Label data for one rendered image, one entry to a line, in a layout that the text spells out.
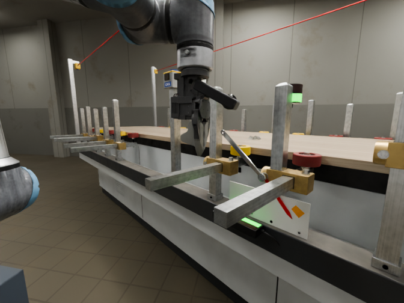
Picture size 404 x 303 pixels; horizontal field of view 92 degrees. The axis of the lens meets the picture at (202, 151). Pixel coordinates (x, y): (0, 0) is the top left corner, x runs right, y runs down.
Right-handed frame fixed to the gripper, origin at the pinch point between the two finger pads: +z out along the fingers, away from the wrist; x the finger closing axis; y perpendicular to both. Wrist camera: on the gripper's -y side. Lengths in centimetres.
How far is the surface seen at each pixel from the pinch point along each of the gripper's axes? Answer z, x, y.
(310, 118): -10, -121, -39
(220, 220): 8.8, 16.6, -10.3
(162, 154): 18, -71, 60
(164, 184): 9.4, 3.3, 9.7
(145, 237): 94, -77, 82
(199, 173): 8.8, -8.8, 4.2
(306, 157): 2.5, -17.0, -26.5
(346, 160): 3.1, -20.6, -37.5
